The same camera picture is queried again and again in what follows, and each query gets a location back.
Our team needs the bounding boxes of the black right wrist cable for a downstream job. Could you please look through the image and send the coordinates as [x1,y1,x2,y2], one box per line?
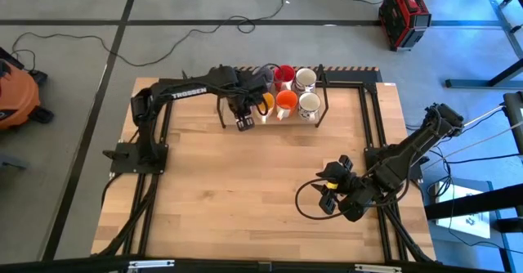
[294,177,348,222]

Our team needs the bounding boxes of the wooden shelf black legs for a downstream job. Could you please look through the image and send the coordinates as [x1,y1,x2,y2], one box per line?
[212,63,330,129]

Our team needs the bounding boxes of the black aluminium table frame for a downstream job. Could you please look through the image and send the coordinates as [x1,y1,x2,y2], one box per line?
[122,78,409,264]

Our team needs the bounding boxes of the red mug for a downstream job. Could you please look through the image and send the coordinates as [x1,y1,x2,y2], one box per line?
[273,64,297,92]

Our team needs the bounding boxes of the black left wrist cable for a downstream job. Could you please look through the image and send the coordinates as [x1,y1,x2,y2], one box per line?
[253,62,284,118]

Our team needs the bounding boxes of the white cable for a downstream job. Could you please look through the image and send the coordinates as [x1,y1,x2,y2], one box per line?
[461,105,507,129]

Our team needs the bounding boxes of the short black cable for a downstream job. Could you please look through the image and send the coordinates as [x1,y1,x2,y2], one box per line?
[76,172,120,196]

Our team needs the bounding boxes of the grey metal rack leg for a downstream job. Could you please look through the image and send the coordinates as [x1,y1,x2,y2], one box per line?
[481,0,523,60]

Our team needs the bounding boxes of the orange mug white handle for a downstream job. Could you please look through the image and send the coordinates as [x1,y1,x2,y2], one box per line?
[275,89,299,122]

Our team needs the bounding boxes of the black hazard-striped bar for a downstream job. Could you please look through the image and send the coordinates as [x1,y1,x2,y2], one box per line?
[208,65,383,83]

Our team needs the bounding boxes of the grey mug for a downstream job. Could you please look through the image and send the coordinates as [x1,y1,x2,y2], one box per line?
[255,65,275,92]

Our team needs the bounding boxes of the navy white floral mug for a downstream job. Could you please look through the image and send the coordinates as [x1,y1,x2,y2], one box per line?
[297,92,322,123]

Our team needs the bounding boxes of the red black power box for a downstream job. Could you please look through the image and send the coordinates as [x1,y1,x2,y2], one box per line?
[378,0,432,52]

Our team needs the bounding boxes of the cream mug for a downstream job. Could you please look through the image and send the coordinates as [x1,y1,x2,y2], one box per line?
[293,67,319,95]

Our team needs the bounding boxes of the black gantry crossbar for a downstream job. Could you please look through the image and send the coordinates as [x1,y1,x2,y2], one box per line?
[0,255,523,273]

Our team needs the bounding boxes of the long black floor cable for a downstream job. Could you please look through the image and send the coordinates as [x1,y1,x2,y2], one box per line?
[11,0,385,68]

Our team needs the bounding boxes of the orange vacuum cleaner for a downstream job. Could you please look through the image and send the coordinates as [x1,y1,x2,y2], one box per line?
[0,47,56,132]

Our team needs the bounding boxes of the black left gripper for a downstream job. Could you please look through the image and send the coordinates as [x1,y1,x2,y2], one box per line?
[226,69,271,132]

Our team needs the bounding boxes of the yellow mug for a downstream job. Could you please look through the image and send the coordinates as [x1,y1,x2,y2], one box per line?
[255,92,276,124]

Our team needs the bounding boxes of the silver metal bracket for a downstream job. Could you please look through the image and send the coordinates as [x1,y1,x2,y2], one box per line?
[354,263,404,273]

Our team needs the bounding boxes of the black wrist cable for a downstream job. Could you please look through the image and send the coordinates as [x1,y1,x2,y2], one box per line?
[253,62,284,118]
[294,177,348,222]

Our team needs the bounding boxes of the thin black cable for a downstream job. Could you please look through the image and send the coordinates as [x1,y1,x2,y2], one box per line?
[472,153,523,163]

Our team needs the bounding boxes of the grey cable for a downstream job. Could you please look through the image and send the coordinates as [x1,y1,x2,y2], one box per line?
[465,121,523,150]

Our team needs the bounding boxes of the black diagonal beam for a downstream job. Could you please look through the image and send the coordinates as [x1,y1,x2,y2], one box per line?
[424,182,523,222]

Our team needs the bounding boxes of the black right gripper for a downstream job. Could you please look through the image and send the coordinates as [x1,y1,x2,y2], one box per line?
[311,154,371,223]

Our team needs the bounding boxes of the black cable conduit bundle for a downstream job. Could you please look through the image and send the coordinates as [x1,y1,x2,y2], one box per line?
[373,178,436,264]
[96,172,161,258]

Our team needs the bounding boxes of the black stand foot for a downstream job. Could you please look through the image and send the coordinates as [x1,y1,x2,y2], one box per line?
[444,58,523,90]

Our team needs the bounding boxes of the white box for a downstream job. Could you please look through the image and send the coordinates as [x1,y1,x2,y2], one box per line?
[434,180,492,240]

